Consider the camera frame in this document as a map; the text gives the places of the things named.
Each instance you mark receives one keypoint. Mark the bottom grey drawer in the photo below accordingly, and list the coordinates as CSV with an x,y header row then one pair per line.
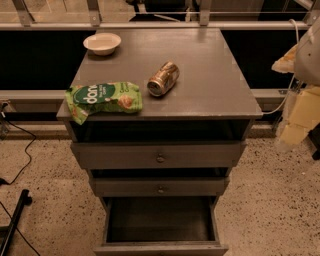
x,y
160,226

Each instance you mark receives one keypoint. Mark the middle grey drawer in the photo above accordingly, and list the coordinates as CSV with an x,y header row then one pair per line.
x,y
152,187

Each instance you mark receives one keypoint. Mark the green rice chip bag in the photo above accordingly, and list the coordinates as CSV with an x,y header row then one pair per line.
x,y
115,97

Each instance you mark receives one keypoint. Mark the grey drawer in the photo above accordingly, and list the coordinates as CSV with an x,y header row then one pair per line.
x,y
160,226
146,156
152,187

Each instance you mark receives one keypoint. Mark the gold soda can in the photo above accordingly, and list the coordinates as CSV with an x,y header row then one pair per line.
x,y
164,79

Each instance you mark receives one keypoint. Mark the black stand leg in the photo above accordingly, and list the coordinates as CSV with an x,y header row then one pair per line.
x,y
7,232

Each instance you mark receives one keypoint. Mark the grey drawer cabinet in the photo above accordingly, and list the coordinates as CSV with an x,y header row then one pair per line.
x,y
210,101

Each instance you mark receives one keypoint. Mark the white paper bowl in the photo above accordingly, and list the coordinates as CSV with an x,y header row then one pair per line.
x,y
102,44

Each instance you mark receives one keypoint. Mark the top grey drawer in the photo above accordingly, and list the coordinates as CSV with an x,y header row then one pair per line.
x,y
146,156

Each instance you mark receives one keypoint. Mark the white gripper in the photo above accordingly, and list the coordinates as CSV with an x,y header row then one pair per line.
x,y
308,60

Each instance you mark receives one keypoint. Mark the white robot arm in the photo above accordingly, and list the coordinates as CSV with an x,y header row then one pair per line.
x,y
307,63

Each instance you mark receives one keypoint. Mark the metal window railing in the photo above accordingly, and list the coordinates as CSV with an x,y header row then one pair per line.
x,y
107,14

